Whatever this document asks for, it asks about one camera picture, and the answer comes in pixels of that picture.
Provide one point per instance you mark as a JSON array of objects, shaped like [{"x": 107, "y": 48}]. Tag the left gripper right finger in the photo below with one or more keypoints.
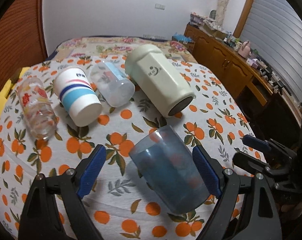
[{"x": 245, "y": 208}]

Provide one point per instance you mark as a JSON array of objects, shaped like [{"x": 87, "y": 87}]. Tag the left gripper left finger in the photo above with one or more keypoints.
[{"x": 40, "y": 217}]

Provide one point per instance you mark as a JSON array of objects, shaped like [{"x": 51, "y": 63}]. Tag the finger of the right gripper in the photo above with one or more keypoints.
[
  {"x": 256, "y": 144},
  {"x": 250, "y": 164}
]

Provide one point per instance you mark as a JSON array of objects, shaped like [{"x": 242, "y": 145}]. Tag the blue translucent plastic cup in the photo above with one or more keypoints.
[{"x": 166, "y": 164}]

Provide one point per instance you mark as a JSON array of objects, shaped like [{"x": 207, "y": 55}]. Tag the striped white paper cup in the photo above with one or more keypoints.
[{"x": 77, "y": 96}]

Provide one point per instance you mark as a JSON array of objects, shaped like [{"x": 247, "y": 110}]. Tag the clear plastic cup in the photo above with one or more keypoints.
[{"x": 112, "y": 84}]

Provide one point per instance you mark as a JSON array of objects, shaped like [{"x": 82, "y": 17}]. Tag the wooden sideboard cabinet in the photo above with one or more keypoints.
[{"x": 251, "y": 91}]

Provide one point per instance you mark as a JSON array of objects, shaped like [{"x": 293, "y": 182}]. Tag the orange print white cloth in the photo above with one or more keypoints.
[{"x": 121, "y": 204}]

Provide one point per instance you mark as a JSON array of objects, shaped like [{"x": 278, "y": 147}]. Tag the pink kettle jug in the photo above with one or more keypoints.
[{"x": 245, "y": 49}]

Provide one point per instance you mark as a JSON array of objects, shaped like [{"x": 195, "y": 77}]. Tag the floral printed glass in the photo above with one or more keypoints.
[{"x": 38, "y": 112}]

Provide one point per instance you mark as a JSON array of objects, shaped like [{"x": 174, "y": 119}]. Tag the window roller blind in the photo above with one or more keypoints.
[{"x": 275, "y": 30}]

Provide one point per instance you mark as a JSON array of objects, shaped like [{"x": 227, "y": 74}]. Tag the yellow plush toy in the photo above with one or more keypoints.
[{"x": 9, "y": 86}]

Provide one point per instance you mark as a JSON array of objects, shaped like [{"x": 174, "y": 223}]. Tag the cream ceramic mug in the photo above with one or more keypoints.
[{"x": 168, "y": 91}]

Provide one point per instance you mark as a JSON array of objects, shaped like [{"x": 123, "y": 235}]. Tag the cardboard box with clutter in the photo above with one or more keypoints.
[{"x": 207, "y": 25}]

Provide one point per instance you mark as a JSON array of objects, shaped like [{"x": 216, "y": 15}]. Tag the floral bed quilt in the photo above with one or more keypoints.
[{"x": 118, "y": 45}]

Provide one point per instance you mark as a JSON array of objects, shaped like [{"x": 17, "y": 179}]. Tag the brown louvered wardrobe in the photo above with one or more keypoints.
[{"x": 21, "y": 36}]

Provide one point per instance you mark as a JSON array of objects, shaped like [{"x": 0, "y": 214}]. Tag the white wall switch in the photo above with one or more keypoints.
[{"x": 159, "y": 6}]

